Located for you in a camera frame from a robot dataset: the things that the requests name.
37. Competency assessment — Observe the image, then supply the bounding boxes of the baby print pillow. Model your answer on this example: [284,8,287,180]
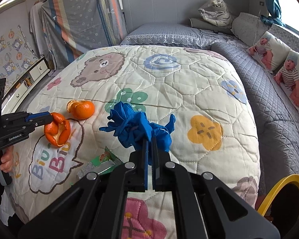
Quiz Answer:
[247,32,291,72]
[273,50,299,115]

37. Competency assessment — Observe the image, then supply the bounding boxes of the dark grey pillow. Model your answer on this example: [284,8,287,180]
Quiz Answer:
[189,18,232,34]

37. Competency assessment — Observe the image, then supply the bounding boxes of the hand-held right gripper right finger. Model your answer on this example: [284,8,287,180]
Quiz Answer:
[152,137,281,239]

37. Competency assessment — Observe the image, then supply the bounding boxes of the blue curtain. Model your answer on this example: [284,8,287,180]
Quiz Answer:
[260,0,287,28]

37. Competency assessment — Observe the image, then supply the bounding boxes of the yellow-rimmed trash bin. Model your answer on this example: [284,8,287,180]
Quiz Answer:
[258,174,299,223]

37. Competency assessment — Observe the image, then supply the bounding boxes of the blue rubber glove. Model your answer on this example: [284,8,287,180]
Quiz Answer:
[99,102,177,153]

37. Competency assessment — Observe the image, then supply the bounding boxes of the striped hanging bed sheet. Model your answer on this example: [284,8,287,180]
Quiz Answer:
[41,0,129,63]

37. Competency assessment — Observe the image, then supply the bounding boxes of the grey quilted bedspread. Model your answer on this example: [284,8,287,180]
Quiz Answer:
[209,35,299,205]

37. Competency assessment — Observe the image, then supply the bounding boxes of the white hanging cloth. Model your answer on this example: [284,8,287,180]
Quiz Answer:
[29,1,53,63]

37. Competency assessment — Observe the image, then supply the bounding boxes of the half-peeled mandarin orange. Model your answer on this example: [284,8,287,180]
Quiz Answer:
[66,100,95,120]

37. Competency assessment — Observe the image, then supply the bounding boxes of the tiger plush in plastic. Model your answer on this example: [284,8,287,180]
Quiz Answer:
[198,0,237,28]

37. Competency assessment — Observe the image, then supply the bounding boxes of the person's left hand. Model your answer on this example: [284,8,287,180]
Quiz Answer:
[0,145,15,174]

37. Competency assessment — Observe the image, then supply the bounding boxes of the green and silver snack wrapper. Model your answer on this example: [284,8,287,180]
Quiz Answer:
[76,146,124,180]

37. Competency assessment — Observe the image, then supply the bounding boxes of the white cabinet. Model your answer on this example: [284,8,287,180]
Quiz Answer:
[1,56,53,110]

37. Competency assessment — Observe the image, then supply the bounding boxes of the cartoon printed wall cloth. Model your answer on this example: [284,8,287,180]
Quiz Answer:
[0,25,38,82]

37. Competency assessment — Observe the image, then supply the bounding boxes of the grey lace-trimmed sheet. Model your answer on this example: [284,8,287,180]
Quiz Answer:
[120,23,211,48]

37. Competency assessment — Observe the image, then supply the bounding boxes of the window blind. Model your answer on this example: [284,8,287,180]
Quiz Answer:
[0,0,23,15]

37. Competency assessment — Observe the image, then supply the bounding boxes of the orange peel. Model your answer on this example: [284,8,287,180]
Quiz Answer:
[44,113,71,147]

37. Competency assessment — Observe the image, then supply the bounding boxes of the light grey pillow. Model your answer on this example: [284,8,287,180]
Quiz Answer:
[232,12,272,46]

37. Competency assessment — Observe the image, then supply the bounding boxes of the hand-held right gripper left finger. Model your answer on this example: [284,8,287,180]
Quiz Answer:
[17,139,150,239]

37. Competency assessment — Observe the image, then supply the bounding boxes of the grey patterned cushion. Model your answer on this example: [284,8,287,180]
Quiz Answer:
[269,24,299,55]

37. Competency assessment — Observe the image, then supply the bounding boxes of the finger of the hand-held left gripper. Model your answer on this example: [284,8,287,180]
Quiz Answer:
[25,112,53,123]
[27,119,53,130]

